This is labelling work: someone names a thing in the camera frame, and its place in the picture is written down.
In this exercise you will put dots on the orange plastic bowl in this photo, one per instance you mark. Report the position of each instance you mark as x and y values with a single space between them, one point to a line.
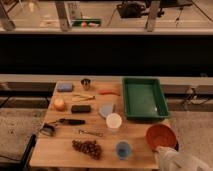
160 135

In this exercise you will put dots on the orange carrot toy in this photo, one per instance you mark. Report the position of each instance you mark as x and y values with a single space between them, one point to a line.
108 93

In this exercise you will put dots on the small metal cup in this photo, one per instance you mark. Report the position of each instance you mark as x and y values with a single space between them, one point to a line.
86 83

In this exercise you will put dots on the yellow banana peel toy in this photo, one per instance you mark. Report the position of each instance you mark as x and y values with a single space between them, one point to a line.
82 97

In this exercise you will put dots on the green plastic tray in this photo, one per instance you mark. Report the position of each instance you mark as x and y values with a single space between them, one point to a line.
144 99

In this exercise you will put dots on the blue rectangular box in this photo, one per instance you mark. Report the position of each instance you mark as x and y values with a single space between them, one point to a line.
64 87

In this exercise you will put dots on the orange round fruit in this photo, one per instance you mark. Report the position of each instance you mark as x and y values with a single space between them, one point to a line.
59 104

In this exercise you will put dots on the bunch of red grapes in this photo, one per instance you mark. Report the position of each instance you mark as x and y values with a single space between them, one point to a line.
91 148

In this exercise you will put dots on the blue plastic cup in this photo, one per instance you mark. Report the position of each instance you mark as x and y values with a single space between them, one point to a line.
123 150

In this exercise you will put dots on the green box on shelf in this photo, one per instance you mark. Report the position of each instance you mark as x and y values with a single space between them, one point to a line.
86 23

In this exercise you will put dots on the metal binder clip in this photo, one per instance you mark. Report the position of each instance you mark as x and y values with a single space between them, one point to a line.
48 130

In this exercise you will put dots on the black device on shelf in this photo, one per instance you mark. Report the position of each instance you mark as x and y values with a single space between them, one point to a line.
130 9

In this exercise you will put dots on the black handled tool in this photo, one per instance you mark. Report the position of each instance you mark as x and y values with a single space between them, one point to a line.
69 122

